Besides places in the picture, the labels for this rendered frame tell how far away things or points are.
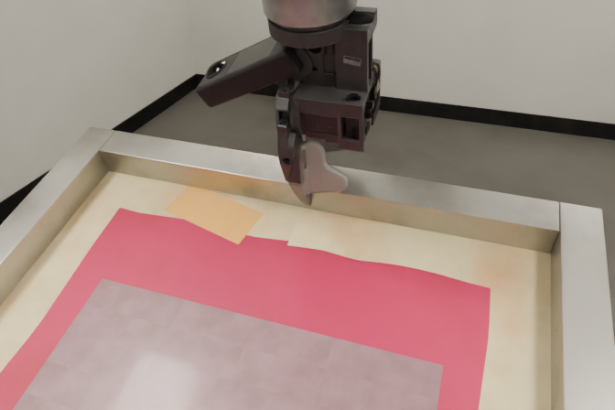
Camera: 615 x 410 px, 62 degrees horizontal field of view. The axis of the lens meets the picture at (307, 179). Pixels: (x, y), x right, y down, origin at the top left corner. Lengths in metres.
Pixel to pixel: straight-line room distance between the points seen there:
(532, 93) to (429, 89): 0.68
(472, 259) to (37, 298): 0.43
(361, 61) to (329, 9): 0.05
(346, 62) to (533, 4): 3.26
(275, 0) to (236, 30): 3.73
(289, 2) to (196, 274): 0.28
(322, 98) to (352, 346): 0.22
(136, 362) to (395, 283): 0.25
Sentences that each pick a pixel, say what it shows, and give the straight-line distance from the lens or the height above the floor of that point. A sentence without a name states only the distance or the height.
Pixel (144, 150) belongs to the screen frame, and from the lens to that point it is 0.64.
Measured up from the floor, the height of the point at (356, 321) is 1.20.
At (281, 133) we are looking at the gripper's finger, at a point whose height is 1.35.
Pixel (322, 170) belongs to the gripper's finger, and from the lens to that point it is 0.50.
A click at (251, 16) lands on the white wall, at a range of 4.04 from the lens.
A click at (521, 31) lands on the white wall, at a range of 3.70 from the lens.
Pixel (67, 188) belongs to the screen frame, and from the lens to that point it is 0.63.
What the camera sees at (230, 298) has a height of 1.19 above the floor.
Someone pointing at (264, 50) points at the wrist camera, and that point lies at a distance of 0.46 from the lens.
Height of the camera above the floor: 1.55
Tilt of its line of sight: 31 degrees down
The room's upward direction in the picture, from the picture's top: straight up
